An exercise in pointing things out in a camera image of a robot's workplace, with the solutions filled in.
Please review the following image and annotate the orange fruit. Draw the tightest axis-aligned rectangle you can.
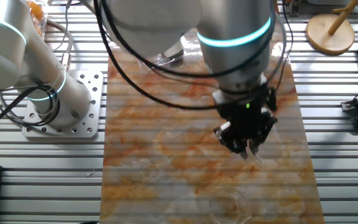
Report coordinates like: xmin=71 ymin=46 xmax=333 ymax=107
xmin=26 ymin=1 xmax=45 ymax=20
xmin=33 ymin=22 xmax=44 ymax=37

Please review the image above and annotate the clear plastic tray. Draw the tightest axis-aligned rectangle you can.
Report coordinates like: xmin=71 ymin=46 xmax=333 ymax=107
xmin=137 ymin=40 xmax=186 ymax=74

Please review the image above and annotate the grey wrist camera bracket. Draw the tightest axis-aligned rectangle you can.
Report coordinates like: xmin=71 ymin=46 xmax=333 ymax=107
xmin=212 ymin=88 xmax=233 ymax=106

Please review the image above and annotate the dark metal clamp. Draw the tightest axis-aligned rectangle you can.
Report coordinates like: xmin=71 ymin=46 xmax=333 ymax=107
xmin=283 ymin=0 xmax=301 ymax=18

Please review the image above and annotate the grey hose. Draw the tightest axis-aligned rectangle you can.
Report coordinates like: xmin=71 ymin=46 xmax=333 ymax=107
xmin=45 ymin=19 xmax=75 ymax=73

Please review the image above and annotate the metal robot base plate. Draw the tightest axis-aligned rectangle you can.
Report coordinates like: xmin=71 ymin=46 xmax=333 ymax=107
xmin=22 ymin=70 xmax=104 ymax=139

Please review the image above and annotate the clear glass beaker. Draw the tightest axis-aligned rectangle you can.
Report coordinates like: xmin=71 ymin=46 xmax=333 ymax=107
xmin=209 ymin=190 xmax=252 ymax=224

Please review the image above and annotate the orange marble pattern mat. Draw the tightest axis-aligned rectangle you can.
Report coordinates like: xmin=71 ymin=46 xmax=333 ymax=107
xmin=99 ymin=27 xmax=325 ymax=224

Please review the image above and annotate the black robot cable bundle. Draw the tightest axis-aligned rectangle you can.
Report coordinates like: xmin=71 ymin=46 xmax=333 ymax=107
xmin=0 ymin=0 xmax=295 ymax=131

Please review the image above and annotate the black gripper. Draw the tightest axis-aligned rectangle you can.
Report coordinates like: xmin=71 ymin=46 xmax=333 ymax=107
xmin=213 ymin=83 xmax=279 ymax=161

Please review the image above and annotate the wooden pole stand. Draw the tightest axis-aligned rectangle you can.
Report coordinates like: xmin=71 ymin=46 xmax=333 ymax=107
xmin=305 ymin=0 xmax=358 ymax=56

